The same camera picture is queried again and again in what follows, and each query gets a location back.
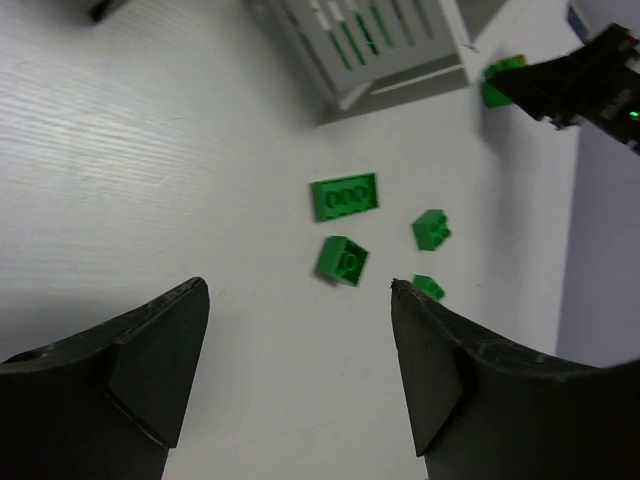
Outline green lime lego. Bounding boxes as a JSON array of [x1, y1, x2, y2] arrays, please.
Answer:
[[480, 54, 529, 109]]

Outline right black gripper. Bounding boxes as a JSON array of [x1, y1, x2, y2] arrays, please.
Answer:
[[492, 23, 639, 153]]

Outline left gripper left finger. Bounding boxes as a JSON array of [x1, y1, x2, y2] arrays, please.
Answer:
[[1, 277, 210, 479]]

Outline green square lego lower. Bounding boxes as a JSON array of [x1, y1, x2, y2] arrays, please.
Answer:
[[412, 274, 446, 302]]

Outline green long lego brick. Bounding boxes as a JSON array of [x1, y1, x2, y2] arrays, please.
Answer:
[[310, 173, 379, 222]]

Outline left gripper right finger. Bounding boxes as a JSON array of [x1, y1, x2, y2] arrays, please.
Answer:
[[391, 279, 639, 479]]

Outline green upturned square lego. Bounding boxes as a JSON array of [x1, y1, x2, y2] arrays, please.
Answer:
[[315, 236, 369, 287]]

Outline green square lego upper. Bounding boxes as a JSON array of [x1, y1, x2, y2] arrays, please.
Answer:
[[411, 209, 452, 251]]

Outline white slotted container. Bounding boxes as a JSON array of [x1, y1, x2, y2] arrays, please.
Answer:
[[248, 0, 525, 122]]

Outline right blue corner label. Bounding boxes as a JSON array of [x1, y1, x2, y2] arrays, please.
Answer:
[[566, 1, 591, 43]]

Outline black slotted container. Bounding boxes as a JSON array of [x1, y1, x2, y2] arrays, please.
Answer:
[[88, 0, 128, 23]]

